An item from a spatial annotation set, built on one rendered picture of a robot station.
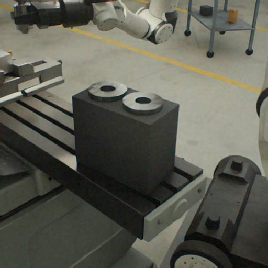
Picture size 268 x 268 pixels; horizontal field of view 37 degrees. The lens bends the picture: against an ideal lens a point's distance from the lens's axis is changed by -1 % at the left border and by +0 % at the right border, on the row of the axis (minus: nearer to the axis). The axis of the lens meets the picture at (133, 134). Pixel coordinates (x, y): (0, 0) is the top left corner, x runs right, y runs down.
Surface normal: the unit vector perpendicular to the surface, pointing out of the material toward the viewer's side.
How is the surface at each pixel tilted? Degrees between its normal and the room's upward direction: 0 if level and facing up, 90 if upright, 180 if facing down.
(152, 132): 90
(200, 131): 0
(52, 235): 90
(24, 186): 90
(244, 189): 0
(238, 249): 0
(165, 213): 90
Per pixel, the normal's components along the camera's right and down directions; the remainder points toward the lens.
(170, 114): 0.81, 0.32
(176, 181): 0.02, -0.85
